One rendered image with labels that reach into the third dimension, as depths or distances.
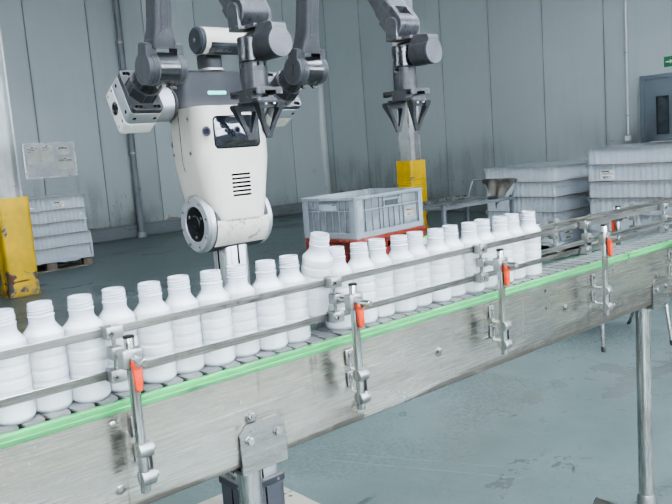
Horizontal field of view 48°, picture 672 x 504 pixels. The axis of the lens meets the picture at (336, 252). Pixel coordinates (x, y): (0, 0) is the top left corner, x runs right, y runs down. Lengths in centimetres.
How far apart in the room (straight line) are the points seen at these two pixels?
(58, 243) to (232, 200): 900
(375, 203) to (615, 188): 450
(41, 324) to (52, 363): 6
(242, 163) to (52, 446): 107
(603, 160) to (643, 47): 454
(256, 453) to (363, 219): 265
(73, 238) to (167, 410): 982
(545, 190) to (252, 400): 750
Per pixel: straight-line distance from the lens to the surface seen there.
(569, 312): 208
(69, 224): 1102
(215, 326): 131
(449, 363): 171
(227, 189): 201
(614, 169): 812
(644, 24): 1252
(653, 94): 1233
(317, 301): 146
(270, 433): 139
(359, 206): 388
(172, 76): 188
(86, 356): 121
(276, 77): 220
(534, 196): 876
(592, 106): 1286
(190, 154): 203
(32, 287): 910
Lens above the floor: 136
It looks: 8 degrees down
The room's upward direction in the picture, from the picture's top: 4 degrees counter-clockwise
